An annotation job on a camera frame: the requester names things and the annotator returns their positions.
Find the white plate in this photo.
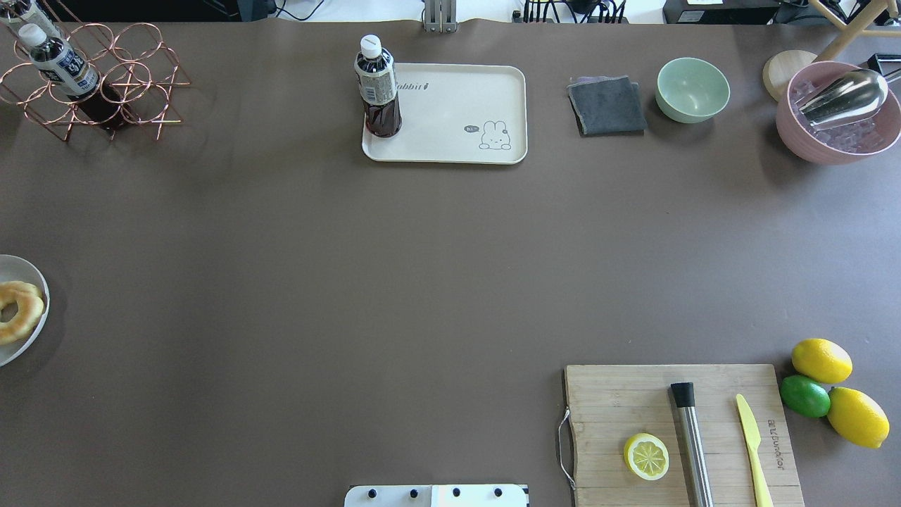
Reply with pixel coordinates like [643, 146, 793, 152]
[1, 254, 51, 367]

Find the cream rabbit tray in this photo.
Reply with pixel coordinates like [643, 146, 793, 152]
[363, 62, 528, 165]

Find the dark drink bottle on tray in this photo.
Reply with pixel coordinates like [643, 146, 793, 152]
[354, 33, 402, 138]

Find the wooden cutting board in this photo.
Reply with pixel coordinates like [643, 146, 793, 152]
[565, 365, 805, 506]

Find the grey folded cloth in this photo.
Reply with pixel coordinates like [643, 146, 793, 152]
[567, 76, 648, 136]

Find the steel muddler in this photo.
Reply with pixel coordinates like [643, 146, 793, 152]
[670, 382, 715, 506]

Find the half lemon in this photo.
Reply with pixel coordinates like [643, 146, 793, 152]
[622, 432, 669, 481]

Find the mint green bowl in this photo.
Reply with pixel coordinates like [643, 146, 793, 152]
[655, 57, 731, 124]

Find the yellow plastic knife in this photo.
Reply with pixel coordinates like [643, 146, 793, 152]
[735, 394, 774, 506]

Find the round wooden coaster base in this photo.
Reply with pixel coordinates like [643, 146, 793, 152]
[762, 49, 817, 102]

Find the green lime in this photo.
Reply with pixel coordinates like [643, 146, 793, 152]
[779, 375, 831, 418]

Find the upper whole lemon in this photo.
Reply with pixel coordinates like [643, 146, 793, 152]
[791, 338, 853, 384]

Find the whole lemon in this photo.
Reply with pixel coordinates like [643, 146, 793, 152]
[791, 338, 853, 384]
[826, 387, 890, 449]

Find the pink ice bowl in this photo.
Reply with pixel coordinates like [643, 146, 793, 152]
[776, 61, 900, 165]

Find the dark bottle in rack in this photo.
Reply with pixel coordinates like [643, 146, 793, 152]
[18, 25, 127, 132]

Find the steel ice scoop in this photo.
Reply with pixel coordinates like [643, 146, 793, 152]
[799, 68, 889, 130]

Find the lower whole lemon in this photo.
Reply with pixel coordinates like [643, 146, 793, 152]
[826, 387, 890, 449]

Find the wooden mug tree stand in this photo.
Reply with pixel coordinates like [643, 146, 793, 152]
[809, 1, 900, 62]

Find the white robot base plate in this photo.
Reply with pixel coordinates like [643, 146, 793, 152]
[344, 482, 530, 506]

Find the glazed ring donut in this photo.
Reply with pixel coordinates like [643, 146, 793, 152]
[1, 280, 45, 344]

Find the copper wire bottle rack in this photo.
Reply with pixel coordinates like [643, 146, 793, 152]
[2, 1, 192, 142]

